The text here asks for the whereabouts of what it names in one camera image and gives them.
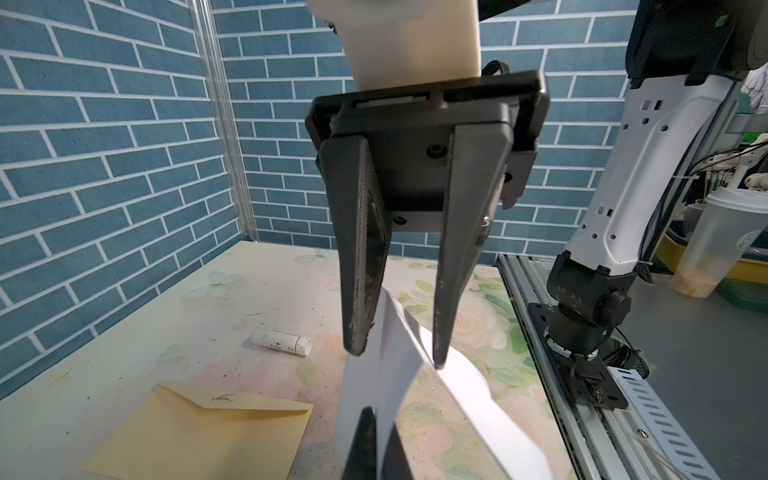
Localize white glue stick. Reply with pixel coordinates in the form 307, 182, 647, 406
249, 328, 313, 357

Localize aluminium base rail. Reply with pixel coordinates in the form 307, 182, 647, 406
495, 253, 721, 480

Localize plastic cup with lid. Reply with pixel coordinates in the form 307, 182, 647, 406
672, 188, 767, 298

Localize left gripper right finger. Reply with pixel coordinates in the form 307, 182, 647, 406
379, 421, 414, 480

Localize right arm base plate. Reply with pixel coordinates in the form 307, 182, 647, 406
528, 303, 650, 410

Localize left corner aluminium post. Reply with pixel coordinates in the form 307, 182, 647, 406
188, 0, 259, 242

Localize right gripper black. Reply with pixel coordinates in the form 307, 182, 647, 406
305, 70, 549, 369

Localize white letter blue border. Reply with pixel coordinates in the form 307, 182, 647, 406
335, 292, 553, 479

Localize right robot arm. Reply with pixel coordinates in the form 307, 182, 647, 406
305, 1, 767, 409

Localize yellow envelope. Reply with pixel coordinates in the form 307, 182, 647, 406
83, 381, 313, 479

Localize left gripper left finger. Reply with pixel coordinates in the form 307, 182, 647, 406
342, 407, 377, 480

